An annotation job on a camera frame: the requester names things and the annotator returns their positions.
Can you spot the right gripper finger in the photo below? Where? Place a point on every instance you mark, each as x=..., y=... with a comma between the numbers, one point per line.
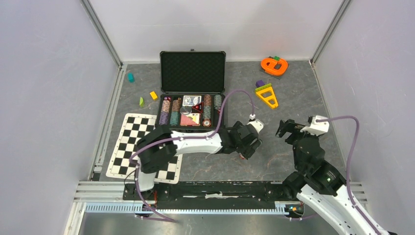
x=282, y=129
x=292, y=125

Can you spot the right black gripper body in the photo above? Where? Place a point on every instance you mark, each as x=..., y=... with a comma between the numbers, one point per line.
x=296, y=134

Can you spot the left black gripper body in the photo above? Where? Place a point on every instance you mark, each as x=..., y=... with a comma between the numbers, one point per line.
x=245, y=150

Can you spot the green blue chip roll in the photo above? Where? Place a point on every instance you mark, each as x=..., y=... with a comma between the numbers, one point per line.
x=207, y=113

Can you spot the grey green chip roll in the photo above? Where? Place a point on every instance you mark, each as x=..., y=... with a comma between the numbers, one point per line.
x=217, y=102

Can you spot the brown poker chip roll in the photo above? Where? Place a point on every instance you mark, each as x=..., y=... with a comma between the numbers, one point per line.
x=207, y=100

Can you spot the clear round disc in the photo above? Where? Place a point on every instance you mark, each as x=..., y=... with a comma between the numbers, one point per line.
x=185, y=110

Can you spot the black poker carrying case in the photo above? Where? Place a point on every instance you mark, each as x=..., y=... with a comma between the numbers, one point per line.
x=193, y=73

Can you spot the brown 100 chip roll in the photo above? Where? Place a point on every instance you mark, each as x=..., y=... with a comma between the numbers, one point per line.
x=176, y=105

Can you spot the purple poker chip roll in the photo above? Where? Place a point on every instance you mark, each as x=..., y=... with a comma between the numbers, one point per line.
x=164, y=118

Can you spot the pink brown chip roll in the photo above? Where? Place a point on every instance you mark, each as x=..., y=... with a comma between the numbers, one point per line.
x=165, y=106

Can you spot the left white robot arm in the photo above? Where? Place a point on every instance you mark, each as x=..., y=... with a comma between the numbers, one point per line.
x=158, y=147

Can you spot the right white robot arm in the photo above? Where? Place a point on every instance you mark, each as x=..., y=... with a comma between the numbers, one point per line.
x=320, y=185

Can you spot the yellow triangle toy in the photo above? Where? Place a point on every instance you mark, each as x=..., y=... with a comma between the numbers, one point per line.
x=267, y=95

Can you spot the purple toy block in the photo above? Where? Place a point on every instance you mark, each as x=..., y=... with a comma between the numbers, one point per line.
x=259, y=83

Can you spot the red playing card deck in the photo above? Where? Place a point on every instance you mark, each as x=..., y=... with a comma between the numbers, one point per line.
x=192, y=119

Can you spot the orange toy track piece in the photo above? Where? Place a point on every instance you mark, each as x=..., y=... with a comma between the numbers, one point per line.
x=275, y=66

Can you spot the blue playing card deck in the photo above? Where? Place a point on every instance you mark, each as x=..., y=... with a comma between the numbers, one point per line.
x=191, y=100

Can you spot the teal poker chip roll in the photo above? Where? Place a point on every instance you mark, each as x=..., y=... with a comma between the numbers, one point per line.
x=174, y=118

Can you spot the yellow toy block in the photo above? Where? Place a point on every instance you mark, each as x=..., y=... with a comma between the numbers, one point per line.
x=154, y=95

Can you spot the green half-round block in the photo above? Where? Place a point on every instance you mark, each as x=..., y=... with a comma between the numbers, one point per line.
x=141, y=102

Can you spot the black white chessboard mat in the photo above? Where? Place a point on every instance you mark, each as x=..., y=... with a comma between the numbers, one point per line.
x=134, y=127

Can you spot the teal toy block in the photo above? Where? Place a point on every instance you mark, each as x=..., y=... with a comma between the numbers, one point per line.
x=130, y=77

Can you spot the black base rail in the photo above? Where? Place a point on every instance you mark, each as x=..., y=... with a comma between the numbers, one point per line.
x=222, y=196

